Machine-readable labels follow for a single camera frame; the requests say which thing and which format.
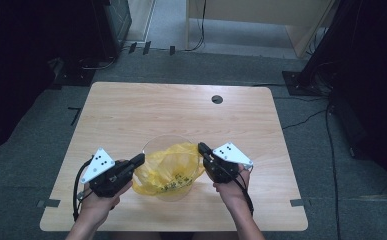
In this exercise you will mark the small black floor tape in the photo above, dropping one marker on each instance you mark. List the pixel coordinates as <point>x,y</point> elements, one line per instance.
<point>172,50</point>
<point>132,47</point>
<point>146,47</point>

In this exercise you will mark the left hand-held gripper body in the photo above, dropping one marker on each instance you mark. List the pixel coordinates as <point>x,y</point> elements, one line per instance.
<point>106,173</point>

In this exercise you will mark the grey tape strip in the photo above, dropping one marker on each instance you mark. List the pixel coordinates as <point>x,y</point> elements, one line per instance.
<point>299,202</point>
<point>49,203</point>

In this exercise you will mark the black cabinet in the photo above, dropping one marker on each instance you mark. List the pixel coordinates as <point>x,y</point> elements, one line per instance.
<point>114,26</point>

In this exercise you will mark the person's right hand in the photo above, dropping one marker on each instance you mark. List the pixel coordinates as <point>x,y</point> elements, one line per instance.
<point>232,191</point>

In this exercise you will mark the person's left hand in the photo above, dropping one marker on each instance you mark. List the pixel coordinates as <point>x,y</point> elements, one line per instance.
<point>102,203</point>

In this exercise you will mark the yellow plastic bag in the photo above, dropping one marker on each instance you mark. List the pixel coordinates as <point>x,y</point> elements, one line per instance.
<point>169,170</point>

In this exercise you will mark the dark curtain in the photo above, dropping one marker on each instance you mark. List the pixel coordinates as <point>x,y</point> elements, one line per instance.
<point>371,83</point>
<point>21,66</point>

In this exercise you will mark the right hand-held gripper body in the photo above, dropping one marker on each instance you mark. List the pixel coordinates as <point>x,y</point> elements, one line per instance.
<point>227,165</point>

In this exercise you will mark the black floor tape mark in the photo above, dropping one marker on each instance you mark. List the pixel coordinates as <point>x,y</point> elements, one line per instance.
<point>76,115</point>

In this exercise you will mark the black stand base plate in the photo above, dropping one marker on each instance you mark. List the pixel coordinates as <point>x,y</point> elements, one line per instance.
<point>74,76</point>
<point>302,83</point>

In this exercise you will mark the clear plastic bowl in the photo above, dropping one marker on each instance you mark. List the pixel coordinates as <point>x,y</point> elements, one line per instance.
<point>171,143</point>

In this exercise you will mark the round black table grommet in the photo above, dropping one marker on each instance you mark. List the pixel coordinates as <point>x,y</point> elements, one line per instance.
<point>217,99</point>

